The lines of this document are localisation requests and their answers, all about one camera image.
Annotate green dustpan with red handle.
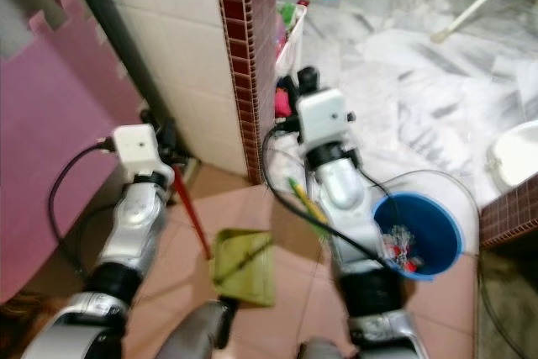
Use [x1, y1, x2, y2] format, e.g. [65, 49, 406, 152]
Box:
[172, 166, 277, 309]

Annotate green and yellow hand broom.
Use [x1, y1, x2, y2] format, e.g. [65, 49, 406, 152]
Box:
[287, 176, 330, 244]

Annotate dark red tiled low wall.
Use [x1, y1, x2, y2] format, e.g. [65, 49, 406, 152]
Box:
[478, 174, 538, 248]

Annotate pink foam puzzle mat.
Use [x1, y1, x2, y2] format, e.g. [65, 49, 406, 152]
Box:
[0, 0, 150, 303]

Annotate pink plastic toy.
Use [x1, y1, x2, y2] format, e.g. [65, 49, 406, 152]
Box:
[272, 83, 295, 119]

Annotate white plastic basket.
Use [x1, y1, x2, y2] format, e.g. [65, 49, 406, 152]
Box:
[273, 0, 309, 79]

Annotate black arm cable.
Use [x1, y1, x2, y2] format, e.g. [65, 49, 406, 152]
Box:
[47, 140, 120, 280]
[261, 122, 398, 269]

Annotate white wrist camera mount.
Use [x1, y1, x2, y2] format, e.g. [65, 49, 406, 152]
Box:
[113, 124, 176, 189]
[296, 88, 356, 151]

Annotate blue plastic bucket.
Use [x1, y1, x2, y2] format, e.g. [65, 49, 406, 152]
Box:
[371, 192, 466, 282]

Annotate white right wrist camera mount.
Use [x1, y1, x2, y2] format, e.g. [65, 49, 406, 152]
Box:
[296, 88, 356, 151]

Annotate grey right robot leg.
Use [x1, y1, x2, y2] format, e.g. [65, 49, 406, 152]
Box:
[298, 338, 347, 359]

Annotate grey robot leg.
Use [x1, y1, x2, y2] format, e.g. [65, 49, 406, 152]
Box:
[155, 300, 238, 359]
[298, 338, 347, 359]

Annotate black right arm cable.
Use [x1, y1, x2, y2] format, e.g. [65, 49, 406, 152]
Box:
[261, 122, 398, 269]

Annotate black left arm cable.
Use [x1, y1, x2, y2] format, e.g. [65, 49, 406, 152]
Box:
[47, 140, 120, 280]

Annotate dark grey drain pipe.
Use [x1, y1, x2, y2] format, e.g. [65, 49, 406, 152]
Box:
[60, 0, 162, 118]

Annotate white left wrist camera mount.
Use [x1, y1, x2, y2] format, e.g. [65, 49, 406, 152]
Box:
[113, 124, 176, 189]

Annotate grey left robot leg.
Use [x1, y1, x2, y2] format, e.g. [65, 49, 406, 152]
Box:
[155, 300, 238, 359]

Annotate white pole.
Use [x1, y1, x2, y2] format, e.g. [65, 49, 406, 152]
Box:
[430, 0, 538, 45]

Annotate dark red tiled column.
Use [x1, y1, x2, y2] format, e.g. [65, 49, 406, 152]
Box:
[212, 0, 280, 185]

